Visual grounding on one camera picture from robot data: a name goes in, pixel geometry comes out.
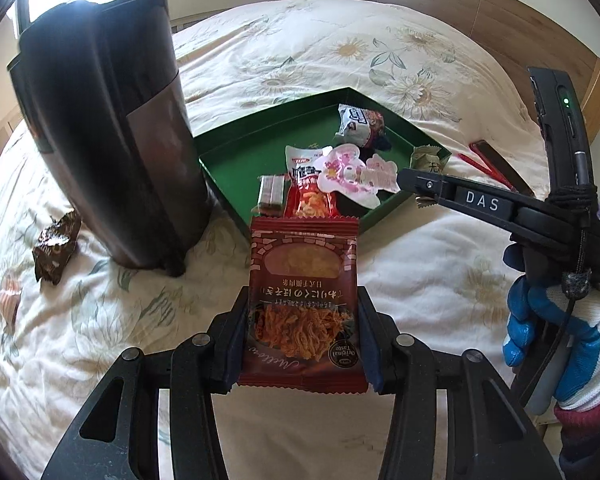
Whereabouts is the white floral quilt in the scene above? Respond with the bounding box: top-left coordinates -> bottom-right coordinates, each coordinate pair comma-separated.
0,0 -> 600,480

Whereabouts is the dark red snack packet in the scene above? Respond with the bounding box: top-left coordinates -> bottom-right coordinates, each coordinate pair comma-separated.
237,216 -> 370,393

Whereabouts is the crumpled brown snack wrapper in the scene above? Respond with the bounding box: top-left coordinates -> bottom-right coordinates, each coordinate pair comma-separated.
32,210 -> 82,286

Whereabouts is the long red and white snack packet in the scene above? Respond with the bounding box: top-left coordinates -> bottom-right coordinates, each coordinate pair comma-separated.
282,144 -> 341,219

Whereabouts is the person's right hand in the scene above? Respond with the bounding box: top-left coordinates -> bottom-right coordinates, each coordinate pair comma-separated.
502,277 -> 600,411

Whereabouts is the small brown wrapped candy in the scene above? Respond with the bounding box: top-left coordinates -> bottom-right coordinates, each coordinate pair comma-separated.
256,174 -> 288,218

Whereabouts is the dark red flat case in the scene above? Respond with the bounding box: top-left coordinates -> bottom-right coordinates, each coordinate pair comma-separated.
470,140 -> 535,196

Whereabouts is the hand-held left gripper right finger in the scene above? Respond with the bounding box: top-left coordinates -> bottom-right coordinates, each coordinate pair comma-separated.
355,285 -> 563,480

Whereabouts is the orange striped snack packet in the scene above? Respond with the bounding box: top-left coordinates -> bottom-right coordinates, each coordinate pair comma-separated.
0,270 -> 27,333

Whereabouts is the small green candy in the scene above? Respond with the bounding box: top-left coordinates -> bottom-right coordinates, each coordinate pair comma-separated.
410,145 -> 450,208

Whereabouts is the person's right forearm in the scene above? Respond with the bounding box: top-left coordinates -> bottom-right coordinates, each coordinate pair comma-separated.
552,385 -> 600,480

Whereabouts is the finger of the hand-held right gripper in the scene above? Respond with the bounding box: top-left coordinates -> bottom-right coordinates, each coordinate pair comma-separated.
397,169 -> 547,234

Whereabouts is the black and silver kettle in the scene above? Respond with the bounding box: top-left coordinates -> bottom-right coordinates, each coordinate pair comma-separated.
6,0 -> 212,278

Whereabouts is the white and blue snack packet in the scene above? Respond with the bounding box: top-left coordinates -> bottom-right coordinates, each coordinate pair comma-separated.
334,103 -> 393,152

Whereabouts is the green tray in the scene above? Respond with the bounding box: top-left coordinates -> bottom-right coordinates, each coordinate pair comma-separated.
192,86 -> 453,236

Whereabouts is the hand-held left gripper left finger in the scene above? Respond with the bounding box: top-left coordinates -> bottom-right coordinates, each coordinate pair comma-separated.
40,287 -> 248,480

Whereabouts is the wooden headboard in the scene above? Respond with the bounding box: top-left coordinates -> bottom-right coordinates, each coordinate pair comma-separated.
302,0 -> 600,126

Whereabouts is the pink snack packet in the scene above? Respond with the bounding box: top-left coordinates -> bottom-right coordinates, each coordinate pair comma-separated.
312,142 -> 401,206

